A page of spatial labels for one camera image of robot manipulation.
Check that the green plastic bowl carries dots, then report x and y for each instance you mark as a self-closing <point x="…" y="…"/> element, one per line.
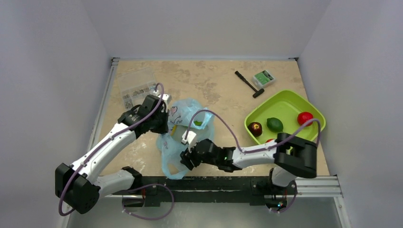
<point x="285" y="105"/>

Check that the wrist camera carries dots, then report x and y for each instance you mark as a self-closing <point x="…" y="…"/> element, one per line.
<point x="189" y="138"/>
<point x="165" y="97"/>

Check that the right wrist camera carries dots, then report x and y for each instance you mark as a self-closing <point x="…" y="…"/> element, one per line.
<point x="189" y="138"/>

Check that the dark red fake fruit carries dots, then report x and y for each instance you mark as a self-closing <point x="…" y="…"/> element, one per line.
<point x="255" y="128"/>

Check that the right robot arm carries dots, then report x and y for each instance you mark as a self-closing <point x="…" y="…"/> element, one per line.
<point x="293" y="156"/>

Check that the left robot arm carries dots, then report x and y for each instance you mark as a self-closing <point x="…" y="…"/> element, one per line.
<point x="80" y="185"/>

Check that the black T-handle tool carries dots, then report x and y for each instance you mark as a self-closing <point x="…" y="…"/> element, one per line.
<point x="242" y="78"/>

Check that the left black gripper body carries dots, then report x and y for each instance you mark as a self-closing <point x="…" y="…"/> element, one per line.
<point x="159" y="122"/>

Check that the yellow fake fruit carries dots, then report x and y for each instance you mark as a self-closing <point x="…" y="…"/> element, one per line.
<point x="173" y="129"/>

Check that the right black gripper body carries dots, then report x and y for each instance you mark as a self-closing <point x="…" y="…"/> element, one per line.
<point x="191" y="156"/>

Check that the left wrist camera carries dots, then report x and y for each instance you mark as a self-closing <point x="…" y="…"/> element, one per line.
<point x="165" y="97"/>

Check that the blue plastic bag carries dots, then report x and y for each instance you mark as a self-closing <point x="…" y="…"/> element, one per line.
<point x="170" y="146"/>

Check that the green white small box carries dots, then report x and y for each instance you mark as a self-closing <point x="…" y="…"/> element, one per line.
<point x="263" y="79"/>

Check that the light green fake fruit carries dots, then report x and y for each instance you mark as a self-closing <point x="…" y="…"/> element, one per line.
<point x="198" y="123"/>

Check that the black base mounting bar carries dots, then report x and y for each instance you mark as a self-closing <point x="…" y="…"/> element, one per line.
<point x="151" y="191"/>

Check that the clear plastic screw organizer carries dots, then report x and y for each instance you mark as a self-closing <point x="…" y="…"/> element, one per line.
<point x="135" y="85"/>

